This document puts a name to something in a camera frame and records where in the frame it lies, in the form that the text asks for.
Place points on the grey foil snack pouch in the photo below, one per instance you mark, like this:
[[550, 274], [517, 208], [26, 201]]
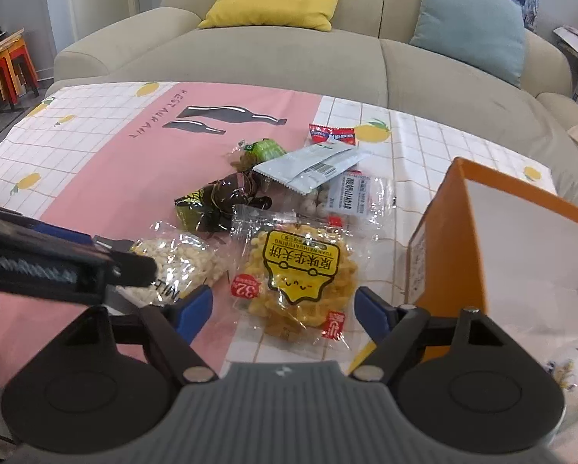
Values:
[[310, 167]]

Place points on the red small snack packet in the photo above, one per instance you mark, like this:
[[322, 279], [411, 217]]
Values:
[[321, 134]]

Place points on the green raisin packet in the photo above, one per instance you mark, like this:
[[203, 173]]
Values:
[[247, 155]]

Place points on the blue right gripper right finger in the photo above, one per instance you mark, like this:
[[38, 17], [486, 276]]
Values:
[[401, 335]]

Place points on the orange cardboard box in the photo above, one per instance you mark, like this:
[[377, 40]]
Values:
[[505, 246]]

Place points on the rice cracker checkered pack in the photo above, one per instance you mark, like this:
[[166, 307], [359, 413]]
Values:
[[184, 262]]

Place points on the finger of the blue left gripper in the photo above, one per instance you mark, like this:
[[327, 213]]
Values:
[[61, 233]]

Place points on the white blue snack bag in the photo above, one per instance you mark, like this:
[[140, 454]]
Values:
[[563, 369]]

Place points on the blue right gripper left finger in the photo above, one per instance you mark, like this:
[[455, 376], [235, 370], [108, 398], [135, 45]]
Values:
[[165, 334]]

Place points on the teal cushion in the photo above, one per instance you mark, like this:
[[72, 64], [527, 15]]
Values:
[[486, 34]]

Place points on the dark plum candy bag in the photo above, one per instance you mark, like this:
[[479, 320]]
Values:
[[210, 209]]

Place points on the orange red stools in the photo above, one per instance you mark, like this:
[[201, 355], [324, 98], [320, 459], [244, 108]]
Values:
[[18, 74]]

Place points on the yellow waffle cookie pack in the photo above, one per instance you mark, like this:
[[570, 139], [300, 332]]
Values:
[[297, 276]]

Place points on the yogurt hawthorn balls bag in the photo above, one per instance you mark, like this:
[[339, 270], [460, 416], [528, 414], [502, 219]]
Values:
[[364, 204]]

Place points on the beige fabric sofa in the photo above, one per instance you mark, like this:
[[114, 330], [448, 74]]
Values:
[[367, 56]]

